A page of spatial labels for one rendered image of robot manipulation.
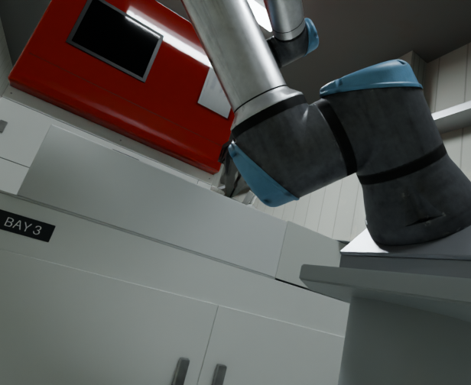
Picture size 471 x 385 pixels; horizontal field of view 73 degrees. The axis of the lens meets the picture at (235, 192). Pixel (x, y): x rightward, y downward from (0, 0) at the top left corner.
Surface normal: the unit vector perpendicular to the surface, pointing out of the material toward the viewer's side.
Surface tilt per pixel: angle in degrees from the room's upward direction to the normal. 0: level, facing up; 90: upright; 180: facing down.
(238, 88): 130
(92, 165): 90
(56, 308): 90
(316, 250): 90
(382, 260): 90
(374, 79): 119
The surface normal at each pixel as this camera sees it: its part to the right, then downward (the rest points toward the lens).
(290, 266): 0.47, -0.14
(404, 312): -0.54, -0.39
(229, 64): -0.48, 0.27
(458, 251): -0.44, -0.89
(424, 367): -0.31, -0.37
